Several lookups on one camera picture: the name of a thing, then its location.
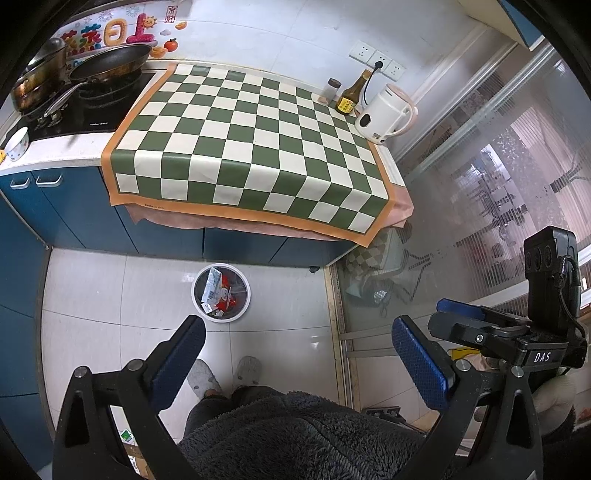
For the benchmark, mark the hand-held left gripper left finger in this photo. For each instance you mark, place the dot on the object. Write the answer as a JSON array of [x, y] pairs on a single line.
[[180, 360]]

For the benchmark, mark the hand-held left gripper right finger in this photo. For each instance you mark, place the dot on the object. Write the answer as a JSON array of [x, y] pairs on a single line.
[[420, 355]]

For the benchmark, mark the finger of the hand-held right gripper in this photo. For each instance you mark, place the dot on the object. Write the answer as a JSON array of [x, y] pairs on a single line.
[[471, 334], [461, 310]]

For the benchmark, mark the white round trash bin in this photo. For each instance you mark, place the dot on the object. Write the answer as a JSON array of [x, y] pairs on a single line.
[[202, 284]]

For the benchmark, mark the red and white snack bag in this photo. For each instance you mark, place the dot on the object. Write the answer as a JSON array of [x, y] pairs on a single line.
[[217, 286]]

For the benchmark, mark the grey slipper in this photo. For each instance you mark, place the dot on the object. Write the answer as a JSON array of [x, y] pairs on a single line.
[[203, 376], [248, 369]]

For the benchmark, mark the person's dark trousers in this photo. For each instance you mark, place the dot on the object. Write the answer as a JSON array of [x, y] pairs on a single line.
[[207, 415]]

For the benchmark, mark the black power strip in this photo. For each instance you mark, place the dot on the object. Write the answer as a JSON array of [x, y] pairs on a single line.
[[381, 410]]

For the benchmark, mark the small box with green label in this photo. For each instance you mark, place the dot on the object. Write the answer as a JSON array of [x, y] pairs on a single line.
[[125, 434]]

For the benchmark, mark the pink cloth under mat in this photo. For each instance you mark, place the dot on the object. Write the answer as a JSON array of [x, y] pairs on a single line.
[[397, 210]]

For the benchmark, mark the glass sliding door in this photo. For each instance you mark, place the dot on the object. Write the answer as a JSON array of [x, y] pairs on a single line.
[[485, 184]]

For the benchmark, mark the grey fleece robe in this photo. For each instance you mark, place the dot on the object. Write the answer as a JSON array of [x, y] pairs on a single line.
[[300, 443]]

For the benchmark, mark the blue kitchen cabinet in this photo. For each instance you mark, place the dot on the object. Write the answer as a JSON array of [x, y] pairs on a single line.
[[74, 207]]

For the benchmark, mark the white electric kettle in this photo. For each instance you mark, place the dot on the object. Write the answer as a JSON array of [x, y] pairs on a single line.
[[383, 115]]

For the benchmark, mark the green white checkered mat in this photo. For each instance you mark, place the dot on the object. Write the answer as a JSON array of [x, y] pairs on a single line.
[[240, 138]]

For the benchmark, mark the brown sauce bottle yellow label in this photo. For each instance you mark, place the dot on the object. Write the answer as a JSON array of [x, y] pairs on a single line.
[[351, 94]]

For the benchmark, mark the glass jar with brown lid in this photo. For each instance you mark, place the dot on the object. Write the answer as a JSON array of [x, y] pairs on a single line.
[[331, 91]]

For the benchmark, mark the black glass stove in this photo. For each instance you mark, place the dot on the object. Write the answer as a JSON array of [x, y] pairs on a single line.
[[92, 117]]

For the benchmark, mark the white patterned bowl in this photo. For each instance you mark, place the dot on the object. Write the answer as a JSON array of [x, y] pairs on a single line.
[[17, 145]]

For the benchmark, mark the brown stained wok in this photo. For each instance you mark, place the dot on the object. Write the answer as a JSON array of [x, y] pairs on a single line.
[[37, 90]]

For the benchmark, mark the black frying pan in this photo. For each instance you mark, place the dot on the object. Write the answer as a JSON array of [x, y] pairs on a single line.
[[111, 60]]

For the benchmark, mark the steel pot with lid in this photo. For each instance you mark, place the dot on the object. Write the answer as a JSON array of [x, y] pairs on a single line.
[[48, 55]]

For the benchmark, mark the white wall socket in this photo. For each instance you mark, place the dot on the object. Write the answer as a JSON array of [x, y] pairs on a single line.
[[362, 50], [376, 57], [395, 69]]

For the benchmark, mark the blue wall cabinet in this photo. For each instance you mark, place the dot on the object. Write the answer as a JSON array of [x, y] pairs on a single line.
[[521, 23]]

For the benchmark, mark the festive wall sticker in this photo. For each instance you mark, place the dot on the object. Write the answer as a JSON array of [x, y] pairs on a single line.
[[115, 32]]

